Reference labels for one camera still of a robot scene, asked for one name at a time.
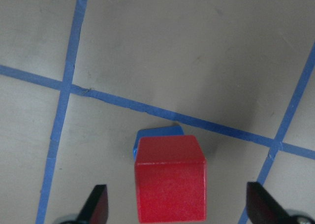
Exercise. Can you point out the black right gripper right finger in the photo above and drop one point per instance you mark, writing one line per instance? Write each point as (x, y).
(262, 208)

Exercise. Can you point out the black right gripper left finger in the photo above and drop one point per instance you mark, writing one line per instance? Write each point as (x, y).
(95, 209)

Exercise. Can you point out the red wooden block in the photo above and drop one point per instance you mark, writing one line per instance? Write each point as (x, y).
(171, 179)

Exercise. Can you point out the blue wooden block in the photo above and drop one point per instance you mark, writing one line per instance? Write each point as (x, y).
(153, 132)

